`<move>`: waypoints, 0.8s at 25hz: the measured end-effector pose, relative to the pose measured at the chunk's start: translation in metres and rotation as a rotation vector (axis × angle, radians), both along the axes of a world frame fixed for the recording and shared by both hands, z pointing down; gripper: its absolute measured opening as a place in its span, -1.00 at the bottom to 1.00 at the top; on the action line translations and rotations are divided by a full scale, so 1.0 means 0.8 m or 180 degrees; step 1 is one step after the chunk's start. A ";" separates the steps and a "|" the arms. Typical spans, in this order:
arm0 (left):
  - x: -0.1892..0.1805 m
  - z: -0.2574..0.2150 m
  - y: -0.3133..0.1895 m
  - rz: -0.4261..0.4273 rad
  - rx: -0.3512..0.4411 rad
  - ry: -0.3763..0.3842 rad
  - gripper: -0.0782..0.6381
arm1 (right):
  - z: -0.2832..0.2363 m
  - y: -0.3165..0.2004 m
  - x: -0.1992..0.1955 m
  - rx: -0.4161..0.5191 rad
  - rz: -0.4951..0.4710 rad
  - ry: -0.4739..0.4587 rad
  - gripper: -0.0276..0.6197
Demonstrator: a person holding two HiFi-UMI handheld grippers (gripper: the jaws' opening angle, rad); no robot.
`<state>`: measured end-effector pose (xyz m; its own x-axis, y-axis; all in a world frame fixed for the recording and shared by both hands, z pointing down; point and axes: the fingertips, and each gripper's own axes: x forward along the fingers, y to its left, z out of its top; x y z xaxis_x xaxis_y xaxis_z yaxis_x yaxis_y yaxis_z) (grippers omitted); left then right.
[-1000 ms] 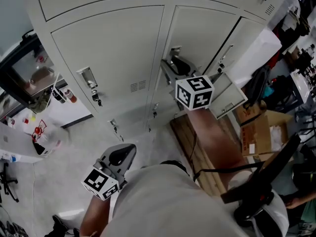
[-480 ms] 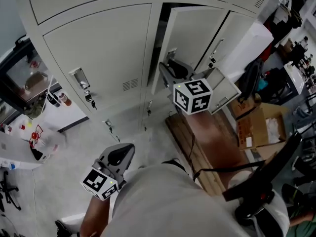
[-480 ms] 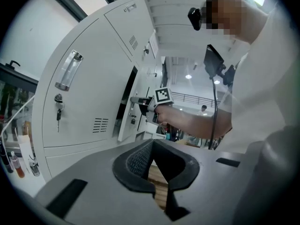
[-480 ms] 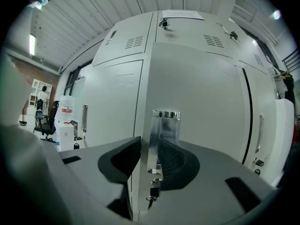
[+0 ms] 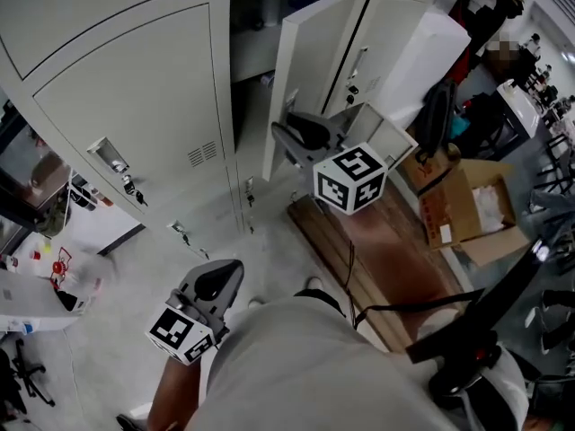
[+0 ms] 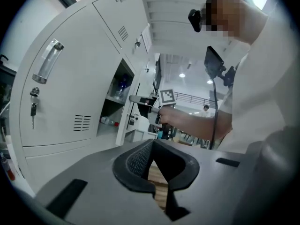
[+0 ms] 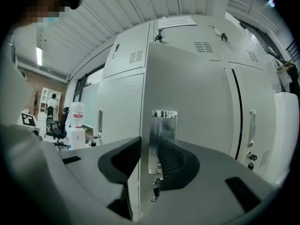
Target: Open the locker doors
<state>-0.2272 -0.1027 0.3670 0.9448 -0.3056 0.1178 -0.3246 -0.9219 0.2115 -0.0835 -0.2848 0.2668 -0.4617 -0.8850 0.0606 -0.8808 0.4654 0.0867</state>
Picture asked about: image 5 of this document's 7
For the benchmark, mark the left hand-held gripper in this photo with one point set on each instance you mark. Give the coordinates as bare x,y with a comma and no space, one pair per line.
175,330

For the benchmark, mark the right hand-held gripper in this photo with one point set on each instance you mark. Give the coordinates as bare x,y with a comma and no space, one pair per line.
350,178

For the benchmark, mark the grey metal locker door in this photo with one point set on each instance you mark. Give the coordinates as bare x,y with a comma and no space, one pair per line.
386,128
310,47
135,106

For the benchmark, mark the grey metal locker cabinet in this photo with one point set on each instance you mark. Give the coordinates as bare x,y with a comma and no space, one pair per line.
112,16

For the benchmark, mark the person's left forearm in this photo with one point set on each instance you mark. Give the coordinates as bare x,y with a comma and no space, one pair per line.
175,398

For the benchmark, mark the person's right forearm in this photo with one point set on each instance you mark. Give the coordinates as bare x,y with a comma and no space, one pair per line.
395,267

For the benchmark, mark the open brown cardboard box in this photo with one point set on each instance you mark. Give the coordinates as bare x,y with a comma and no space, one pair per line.
449,204

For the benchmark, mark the brown wooden slat pallet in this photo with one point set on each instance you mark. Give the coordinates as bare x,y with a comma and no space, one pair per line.
323,231

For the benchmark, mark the closed red-printed cardboard box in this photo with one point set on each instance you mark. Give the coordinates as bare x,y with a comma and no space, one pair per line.
424,171

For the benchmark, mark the person's left white shoe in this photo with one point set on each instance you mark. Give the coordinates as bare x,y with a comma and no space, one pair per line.
256,303

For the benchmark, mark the person's white shoe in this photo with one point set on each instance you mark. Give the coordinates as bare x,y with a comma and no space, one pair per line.
313,283
256,303

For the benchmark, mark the brass round object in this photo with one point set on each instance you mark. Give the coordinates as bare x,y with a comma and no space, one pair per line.
453,152

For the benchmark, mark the clear jug red cap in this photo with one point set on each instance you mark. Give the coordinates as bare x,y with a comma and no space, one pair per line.
85,272

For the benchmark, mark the black backpack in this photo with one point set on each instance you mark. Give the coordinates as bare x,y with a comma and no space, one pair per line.
440,115

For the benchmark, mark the small white black-faced device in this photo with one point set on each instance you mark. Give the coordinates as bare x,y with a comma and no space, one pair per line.
67,301

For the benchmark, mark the person's right white shoe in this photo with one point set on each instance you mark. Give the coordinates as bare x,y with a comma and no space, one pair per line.
313,283

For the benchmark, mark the teal bag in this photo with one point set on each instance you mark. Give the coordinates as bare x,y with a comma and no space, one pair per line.
459,126

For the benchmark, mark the person's black trousers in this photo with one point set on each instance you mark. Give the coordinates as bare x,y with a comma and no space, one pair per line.
321,296

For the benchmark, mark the clear bottle red cap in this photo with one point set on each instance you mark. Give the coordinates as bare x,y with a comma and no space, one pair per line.
267,80

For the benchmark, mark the person's white shirt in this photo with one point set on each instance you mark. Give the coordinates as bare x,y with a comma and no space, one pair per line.
305,366

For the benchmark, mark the large white box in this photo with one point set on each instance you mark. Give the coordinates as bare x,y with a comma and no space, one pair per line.
422,61

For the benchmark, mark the white plastic wrapping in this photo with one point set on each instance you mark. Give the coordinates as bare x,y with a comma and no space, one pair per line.
487,209

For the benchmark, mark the brown red bottle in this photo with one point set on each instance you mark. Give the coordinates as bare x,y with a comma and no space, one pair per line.
104,200

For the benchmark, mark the black bag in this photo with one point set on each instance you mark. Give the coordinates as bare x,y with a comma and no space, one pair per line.
483,110

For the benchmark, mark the black key bunch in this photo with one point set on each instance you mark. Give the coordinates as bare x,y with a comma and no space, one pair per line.
130,187

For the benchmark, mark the black office chair base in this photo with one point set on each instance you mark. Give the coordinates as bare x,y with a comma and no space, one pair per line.
28,368

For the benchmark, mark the red garment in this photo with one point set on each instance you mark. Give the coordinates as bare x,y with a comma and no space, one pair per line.
462,67

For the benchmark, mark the red cup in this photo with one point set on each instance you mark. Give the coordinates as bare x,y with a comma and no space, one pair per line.
35,255

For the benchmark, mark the black tumbler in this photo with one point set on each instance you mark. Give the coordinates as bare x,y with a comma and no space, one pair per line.
83,198

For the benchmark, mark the green camouflage bag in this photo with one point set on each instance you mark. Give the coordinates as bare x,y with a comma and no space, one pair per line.
51,220

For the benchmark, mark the small red-labelled bottle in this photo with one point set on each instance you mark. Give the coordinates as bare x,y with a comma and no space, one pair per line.
12,261

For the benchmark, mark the white desk black legs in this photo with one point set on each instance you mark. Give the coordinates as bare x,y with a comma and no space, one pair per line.
521,106

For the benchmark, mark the black tablet screen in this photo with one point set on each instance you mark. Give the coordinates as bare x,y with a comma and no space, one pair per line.
503,294

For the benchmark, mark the group of black chairs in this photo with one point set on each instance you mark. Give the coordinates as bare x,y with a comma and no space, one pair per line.
557,151

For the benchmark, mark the black hanging clothes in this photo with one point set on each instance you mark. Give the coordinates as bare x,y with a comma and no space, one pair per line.
485,11

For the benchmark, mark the black window frame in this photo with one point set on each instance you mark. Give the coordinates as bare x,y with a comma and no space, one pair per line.
13,216

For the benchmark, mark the black tablet mount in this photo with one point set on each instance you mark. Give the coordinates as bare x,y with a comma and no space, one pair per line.
462,380

